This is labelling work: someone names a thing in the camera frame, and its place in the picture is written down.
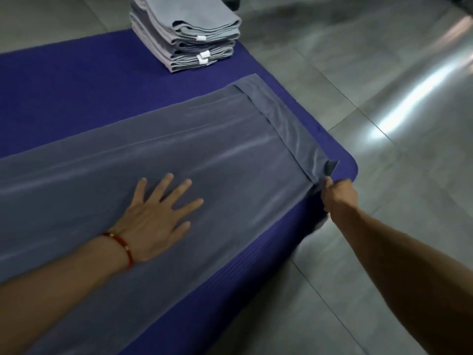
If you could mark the person's left hand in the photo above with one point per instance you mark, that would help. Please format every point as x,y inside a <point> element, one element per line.
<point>155,225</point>

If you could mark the person's right hand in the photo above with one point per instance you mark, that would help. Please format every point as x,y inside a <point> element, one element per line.
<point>340,197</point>

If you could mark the purple ribbed mat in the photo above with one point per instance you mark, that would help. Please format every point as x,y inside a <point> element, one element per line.
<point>74,81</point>

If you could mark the person's left forearm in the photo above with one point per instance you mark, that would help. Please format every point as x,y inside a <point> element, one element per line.
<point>55,303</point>

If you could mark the person's right forearm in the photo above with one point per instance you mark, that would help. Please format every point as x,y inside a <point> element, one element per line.
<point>414,284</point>

